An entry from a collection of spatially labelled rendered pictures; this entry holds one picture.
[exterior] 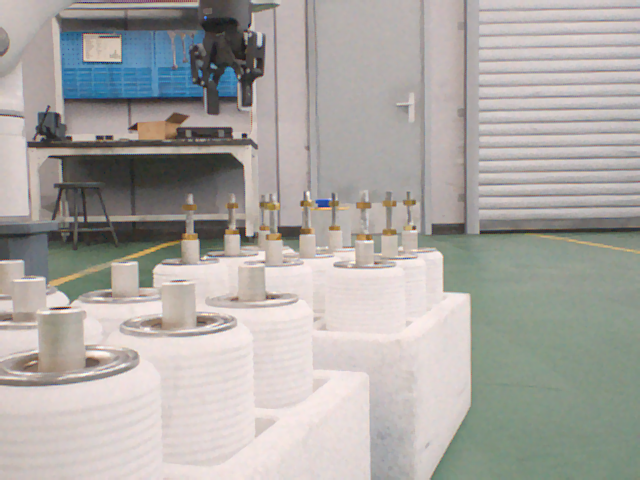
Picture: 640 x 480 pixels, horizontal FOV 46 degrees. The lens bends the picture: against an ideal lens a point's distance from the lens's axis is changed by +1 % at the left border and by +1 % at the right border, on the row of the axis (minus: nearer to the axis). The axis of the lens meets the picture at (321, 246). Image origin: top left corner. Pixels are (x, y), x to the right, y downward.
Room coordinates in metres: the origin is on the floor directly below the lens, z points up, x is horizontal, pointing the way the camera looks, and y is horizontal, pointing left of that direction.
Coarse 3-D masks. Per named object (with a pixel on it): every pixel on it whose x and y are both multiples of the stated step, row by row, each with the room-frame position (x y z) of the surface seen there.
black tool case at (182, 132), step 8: (176, 128) 5.55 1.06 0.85; (184, 128) 5.55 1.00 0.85; (192, 128) 5.55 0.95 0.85; (200, 128) 5.56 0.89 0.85; (208, 128) 5.57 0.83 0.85; (216, 128) 5.58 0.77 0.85; (224, 128) 5.59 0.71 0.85; (232, 128) 5.61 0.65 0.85; (176, 136) 5.54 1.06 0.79; (184, 136) 5.54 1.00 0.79; (192, 136) 5.55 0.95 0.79; (200, 136) 5.56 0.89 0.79; (208, 136) 5.57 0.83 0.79; (216, 136) 5.58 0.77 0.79; (224, 136) 5.59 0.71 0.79; (232, 136) 5.60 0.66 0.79
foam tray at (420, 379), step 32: (320, 320) 0.92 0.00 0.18; (416, 320) 0.90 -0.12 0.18; (448, 320) 0.97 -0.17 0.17; (320, 352) 0.82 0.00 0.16; (352, 352) 0.81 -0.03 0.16; (384, 352) 0.79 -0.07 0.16; (416, 352) 0.79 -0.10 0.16; (448, 352) 0.97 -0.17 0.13; (384, 384) 0.79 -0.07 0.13; (416, 384) 0.79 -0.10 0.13; (448, 384) 0.97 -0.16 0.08; (384, 416) 0.79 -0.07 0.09; (416, 416) 0.79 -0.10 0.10; (448, 416) 0.97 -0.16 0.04; (384, 448) 0.79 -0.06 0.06; (416, 448) 0.79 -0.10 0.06
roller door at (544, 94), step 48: (480, 0) 6.12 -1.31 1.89; (528, 0) 6.13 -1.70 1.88; (576, 0) 6.13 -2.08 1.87; (624, 0) 6.14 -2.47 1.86; (480, 48) 6.13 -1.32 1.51; (528, 48) 6.14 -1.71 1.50; (576, 48) 6.14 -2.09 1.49; (624, 48) 6.14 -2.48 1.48; (480, 96) 6.12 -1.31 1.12; (528, 96) 6.13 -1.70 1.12; (576, 96) 6.15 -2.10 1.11; (624, 96) 6.15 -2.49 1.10; (480, 144) 6.12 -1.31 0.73; (528, 144) 6.13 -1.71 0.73; (576, 144) 6.13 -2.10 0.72; (624, 144) 6.15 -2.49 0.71; (480, 192) 6.12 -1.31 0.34; (528, 192) 6.13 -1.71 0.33; (576, 192) 6.13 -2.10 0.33; (624, 192) 6.14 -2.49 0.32
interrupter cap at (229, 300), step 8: (216, 296) 0.61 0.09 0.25; (224, 296) 0.60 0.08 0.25; (232, 296) 0.61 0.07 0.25; (272, 296) 0.61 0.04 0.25; (280, 296) 0.60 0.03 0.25; (288, 296) 0.60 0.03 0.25; (296, 296) 0.59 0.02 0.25; (208, 304) 0.58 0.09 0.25; (216, 304) 0.57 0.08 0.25; (224, 304) 0.56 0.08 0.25; (232, 304) 0.56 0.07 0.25; (240, 304) 0.56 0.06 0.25; (248, 304) 0.56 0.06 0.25; (256, 304) 0.56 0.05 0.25; (264, 304) 0.56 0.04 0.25; (272, 304) 0.56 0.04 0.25; (280, 304) 0.57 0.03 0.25; (288, 304) 0.57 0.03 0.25
